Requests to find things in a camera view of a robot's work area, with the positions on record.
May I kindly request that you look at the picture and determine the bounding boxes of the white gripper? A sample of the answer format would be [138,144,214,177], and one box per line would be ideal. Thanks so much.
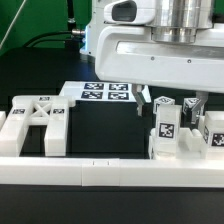
[95,0,224,116]

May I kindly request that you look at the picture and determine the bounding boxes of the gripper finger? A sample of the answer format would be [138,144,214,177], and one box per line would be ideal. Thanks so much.
[191,91,208,124]

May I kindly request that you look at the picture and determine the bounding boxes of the white chair seat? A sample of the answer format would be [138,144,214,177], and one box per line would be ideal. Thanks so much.
[148,128,207,160]

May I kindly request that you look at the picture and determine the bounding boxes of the white tagged cube right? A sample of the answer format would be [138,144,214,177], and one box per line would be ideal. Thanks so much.
[183,98,198,115]

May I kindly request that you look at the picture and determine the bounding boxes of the white tagged cube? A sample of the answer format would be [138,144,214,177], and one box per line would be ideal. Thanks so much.
[183,98,198,115]
[153,96,175,114]

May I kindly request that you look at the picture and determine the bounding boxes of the white tagged cube left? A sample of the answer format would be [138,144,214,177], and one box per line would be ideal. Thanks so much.
[153,96,175,114]

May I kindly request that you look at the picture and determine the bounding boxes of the black vertical pole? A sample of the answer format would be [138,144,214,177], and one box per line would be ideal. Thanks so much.
[66,0,76,30]

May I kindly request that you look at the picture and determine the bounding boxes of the white marker base plate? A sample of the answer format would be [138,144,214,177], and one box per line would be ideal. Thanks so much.
[58,80,152,104]

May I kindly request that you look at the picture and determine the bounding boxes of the black cable with connector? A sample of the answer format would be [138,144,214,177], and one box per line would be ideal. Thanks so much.
[23,28,87,48]

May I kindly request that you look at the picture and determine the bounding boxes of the white chair back frame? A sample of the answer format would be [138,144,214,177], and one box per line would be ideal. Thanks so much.
[0,95,76,157]

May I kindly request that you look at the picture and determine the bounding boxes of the thin white cable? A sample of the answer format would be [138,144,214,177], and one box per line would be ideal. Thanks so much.
[0,0,28,51]

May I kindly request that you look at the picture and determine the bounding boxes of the white U-shaped obstacle wall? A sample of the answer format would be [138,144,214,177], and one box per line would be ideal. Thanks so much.
[0,111,224,187]

